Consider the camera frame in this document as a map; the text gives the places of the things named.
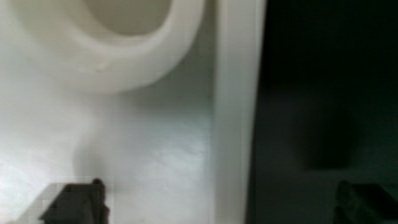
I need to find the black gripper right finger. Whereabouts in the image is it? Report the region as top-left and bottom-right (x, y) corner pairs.
(333, 181), (398, 224)

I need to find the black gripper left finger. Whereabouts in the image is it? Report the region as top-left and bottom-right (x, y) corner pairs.
(27, 179), (111, 224)

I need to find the white square tabletop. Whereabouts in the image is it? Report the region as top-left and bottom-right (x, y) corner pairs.
(0, 0), (267, 224)

